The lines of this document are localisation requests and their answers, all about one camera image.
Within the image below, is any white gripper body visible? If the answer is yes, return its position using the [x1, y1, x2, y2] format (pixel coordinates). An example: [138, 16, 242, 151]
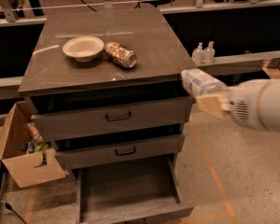
[229, 79, 267, 130]

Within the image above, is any brown cardboard box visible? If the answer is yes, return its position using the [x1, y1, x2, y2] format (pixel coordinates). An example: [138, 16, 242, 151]
[0, 102, 65, 188]

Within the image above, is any clear sanitizer bottle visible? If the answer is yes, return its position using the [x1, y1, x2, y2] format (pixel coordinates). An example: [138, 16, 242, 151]
[203, 41, 215, 63]
[191, 42, 203, 64]

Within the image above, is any right clear sanitizer bottle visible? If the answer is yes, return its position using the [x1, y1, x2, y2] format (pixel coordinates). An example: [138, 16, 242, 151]
[203, 41, 215, 63]

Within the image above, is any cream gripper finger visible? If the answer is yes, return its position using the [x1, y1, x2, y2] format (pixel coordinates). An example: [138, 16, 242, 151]
[196, 93, 231, 119]

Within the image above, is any green item in box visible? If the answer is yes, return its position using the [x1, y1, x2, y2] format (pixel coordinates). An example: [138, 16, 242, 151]
[34, 143, 49, 152]

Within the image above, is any left clear sanitizer bottle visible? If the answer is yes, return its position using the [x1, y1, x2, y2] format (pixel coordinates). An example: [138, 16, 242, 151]
[191, 42, 203, 64]

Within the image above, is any grey middle drawer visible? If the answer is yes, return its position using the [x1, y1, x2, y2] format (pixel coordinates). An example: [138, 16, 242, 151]
[56, 134, 185, 170]

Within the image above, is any grey top drawer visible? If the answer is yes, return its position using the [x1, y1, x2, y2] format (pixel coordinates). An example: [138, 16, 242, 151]
[32, 96, 191, 141]

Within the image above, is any snack package in box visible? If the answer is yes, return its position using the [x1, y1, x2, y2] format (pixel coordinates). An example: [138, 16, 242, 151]
[25, 122, 43, 143]

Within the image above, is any clear plastic bottle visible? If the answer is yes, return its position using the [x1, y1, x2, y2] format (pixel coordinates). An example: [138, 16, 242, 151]
[181, 68, 227, 97]

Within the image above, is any grey drawer cabinet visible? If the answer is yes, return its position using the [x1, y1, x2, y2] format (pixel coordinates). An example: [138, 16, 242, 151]
[18, 7, 197, 173]

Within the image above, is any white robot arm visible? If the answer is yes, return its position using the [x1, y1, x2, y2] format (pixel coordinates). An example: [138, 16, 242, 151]
[196, 79, 280, 133]

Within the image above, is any white paper bowl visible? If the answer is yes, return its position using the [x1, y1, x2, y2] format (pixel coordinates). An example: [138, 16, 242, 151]
[63, 36, 105, 63]

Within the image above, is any gold patterned drink can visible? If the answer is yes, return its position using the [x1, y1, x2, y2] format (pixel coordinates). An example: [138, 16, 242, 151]
[105, 42, 137, 69]

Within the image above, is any grey open bottom drawer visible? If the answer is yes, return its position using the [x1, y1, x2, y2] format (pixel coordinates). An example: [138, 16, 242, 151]
[76, 156, 193, 224]

